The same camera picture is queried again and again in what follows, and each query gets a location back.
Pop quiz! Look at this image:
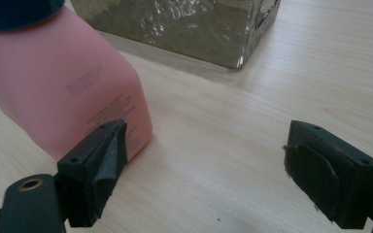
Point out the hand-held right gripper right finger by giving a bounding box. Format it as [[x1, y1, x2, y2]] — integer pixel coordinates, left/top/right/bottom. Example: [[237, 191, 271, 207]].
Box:
[[283, 119, 373, 230]]

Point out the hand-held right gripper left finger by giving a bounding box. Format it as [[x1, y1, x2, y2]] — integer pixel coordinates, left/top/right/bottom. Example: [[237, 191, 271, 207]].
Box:
[[56, 118, 129, 228]]

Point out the pink bottle with blue cap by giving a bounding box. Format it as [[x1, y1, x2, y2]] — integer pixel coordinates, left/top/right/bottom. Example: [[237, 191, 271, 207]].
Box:
[[0, 0, 154, 162]]

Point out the clear wrapped cardboard box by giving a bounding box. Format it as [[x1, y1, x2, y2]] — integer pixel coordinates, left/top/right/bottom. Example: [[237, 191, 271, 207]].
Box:
[[69, 0, 282, 70]]

